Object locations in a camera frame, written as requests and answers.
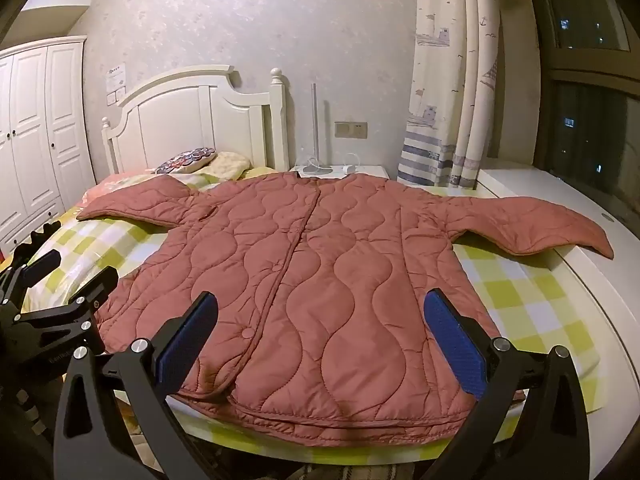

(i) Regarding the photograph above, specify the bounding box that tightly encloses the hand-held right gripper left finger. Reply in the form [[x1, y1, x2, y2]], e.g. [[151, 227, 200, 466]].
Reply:
[[52, 291, 221, 480]]

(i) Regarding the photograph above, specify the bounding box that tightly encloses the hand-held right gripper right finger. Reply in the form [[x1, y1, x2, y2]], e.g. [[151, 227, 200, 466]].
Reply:
[[422, 288, 592, 480]]

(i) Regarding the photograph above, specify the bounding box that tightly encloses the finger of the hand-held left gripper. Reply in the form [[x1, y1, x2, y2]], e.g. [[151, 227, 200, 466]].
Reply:
[[10, 249, 62, 293], [60, 266, 120, 322]]

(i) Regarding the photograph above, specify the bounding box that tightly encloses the pink quilted jacket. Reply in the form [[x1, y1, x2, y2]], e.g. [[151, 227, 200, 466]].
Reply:
[[76, 170, 615, 448]]

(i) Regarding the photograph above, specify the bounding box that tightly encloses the white wardrobe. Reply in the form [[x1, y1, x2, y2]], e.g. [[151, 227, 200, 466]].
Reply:
[[0, 35, 98, 256]]

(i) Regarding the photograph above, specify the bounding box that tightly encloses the patterned pillow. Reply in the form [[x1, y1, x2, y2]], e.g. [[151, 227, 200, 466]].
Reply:
[[152, 147, 218, 175]]

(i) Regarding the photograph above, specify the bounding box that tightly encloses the white window bench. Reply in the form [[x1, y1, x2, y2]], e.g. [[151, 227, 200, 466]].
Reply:
[[477, 157, 640, 281]]

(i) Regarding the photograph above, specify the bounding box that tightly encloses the yellow pillow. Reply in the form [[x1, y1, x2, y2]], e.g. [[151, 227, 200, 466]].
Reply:
[[200, 151, 252, 183]]

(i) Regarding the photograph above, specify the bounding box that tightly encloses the white wooden headboard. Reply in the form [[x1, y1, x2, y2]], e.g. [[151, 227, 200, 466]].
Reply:
[[101, 65, 291, 176]]

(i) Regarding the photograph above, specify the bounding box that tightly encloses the white nightstand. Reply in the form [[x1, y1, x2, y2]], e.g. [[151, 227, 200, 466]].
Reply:
[[290, 162, 386, 181]]

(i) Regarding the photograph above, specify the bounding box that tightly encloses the white pole lamp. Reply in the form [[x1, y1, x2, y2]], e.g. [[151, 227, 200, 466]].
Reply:
[[297, 82, 351, 178]]

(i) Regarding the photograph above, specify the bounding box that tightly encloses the dark window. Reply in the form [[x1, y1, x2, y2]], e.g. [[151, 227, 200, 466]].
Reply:
[[520, 0, 640, 241]]

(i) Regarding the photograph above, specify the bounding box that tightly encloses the printed striped curtain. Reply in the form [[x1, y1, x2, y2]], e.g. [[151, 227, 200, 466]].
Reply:
[[397, 0, 501, 191]]

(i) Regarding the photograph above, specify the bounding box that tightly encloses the paper wall notice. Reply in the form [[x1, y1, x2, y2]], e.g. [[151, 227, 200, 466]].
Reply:
[[106, 62, 127, 106]]

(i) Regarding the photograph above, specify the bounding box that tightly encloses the wall socket plate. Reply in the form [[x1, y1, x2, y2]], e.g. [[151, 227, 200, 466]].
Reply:
[[334, 121, 369, 139]]

